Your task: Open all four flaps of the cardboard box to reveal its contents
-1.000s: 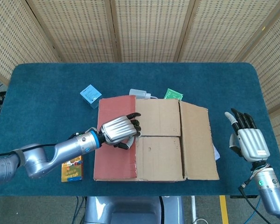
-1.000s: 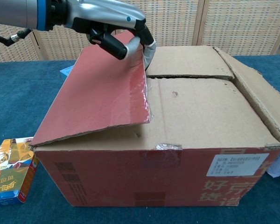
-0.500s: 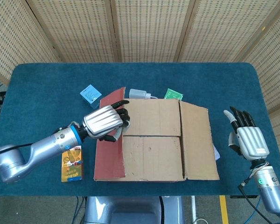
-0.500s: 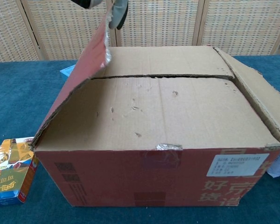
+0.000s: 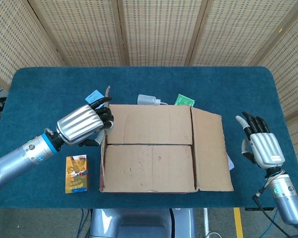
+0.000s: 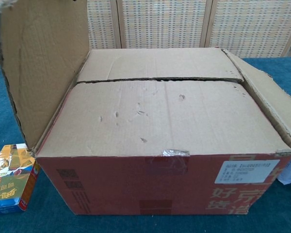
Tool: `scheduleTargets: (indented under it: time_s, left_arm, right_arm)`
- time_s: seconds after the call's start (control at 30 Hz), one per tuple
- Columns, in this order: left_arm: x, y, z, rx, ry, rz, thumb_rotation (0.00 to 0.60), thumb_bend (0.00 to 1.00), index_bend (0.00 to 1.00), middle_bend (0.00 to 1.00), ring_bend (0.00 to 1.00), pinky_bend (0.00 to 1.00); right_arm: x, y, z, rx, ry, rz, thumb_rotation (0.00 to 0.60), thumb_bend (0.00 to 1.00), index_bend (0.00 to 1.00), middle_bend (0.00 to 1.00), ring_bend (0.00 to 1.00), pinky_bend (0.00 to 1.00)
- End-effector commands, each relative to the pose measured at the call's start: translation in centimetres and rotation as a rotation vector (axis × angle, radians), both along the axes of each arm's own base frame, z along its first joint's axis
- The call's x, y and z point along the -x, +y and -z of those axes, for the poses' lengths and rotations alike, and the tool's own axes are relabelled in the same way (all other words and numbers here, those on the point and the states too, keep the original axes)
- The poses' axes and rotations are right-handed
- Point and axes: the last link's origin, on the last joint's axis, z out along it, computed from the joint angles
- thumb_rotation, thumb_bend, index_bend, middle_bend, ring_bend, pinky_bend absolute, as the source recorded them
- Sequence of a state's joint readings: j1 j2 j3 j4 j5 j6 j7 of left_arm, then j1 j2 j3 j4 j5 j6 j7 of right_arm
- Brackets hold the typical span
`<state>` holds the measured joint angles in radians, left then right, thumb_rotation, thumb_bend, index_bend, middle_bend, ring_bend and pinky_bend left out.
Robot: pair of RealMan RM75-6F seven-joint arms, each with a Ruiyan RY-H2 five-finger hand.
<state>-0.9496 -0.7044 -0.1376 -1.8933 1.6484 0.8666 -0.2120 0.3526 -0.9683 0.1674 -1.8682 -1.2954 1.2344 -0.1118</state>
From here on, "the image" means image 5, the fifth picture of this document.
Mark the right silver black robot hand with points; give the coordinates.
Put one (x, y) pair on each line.
(267, 148)

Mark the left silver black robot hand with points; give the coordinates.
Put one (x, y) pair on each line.
(79, 124)

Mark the cardboard box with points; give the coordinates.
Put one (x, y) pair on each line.
(149, 163)

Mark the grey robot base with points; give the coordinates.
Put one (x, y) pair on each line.
(139, 223)

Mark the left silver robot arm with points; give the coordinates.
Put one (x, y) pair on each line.
(22, 156)

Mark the small light blue box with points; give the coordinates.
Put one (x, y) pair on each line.
(93, 95)

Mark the white blue tissue pack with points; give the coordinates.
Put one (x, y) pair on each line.
(231, 163)

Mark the orange yellow printed box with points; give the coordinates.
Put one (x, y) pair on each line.
(77, 173)

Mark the teal table mat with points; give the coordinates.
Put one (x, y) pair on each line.
(52, 81)

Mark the black bar under table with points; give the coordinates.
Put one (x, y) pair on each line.
(250, 209)

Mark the translucent plastic bottle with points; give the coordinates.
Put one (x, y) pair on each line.
(146, 99)

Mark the white pole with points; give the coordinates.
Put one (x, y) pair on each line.
(205, 220)

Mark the green packet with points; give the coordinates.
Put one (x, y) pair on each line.
(183, 100)

